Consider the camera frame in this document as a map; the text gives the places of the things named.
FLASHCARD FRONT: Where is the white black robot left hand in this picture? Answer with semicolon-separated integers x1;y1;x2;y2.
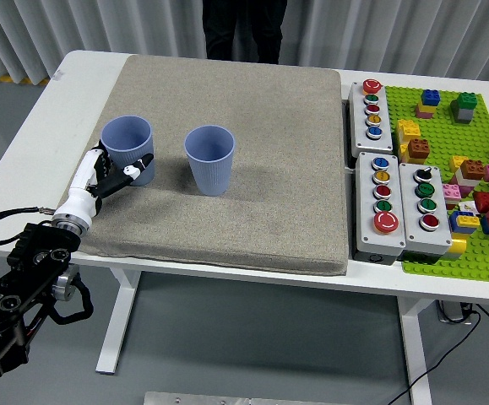
52;142;155;225

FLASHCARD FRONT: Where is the blue ribbed cup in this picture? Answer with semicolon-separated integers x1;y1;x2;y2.
183;125;236;197
100;115;156;187

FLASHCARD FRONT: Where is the white table leg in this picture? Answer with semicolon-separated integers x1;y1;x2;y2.
397;294;433;405
95;267;142;375

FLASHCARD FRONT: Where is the yellow floor tape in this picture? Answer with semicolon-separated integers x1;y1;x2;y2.
0;71;52;87

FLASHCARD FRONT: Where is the grey-brown mat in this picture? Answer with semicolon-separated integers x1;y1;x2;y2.
60;53;350;278

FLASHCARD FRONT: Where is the white pleated curtain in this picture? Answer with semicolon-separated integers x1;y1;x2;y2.
0;0;489;84

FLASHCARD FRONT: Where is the person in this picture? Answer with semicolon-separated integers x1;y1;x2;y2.
200;0;288;65

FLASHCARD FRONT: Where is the metal plate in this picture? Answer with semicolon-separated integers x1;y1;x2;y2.
143;391;302;405

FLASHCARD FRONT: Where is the grey five-button control box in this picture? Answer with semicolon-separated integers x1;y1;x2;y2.
352;151;407;265
347;78;394;156

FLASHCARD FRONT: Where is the yellow toy brick stack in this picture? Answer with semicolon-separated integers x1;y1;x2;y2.
396;119;421;164

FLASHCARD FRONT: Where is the brown toy brick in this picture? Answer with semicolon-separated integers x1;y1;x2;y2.
406;138;432;164
459;159;486;181

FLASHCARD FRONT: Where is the yellow pink brick stack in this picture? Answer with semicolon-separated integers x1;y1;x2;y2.
415;100;437;120

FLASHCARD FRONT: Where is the green brick baseplate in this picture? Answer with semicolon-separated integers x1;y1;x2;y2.
383;85;489;284

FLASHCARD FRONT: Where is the pink toy brick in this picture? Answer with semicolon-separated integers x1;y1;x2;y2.
441;183;465;202

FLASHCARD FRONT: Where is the grey power strip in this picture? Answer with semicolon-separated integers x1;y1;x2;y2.
435;298;475;326

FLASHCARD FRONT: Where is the green toy brick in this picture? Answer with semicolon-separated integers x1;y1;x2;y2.
450;91;478;112

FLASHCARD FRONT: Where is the red toy brick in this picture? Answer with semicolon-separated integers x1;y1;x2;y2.
472;190;489;214

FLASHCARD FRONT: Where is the grey selector switch control box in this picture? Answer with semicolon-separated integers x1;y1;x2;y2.
397;162;453;259

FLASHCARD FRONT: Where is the black floor cable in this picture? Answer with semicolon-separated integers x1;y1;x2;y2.
389;303;489;405

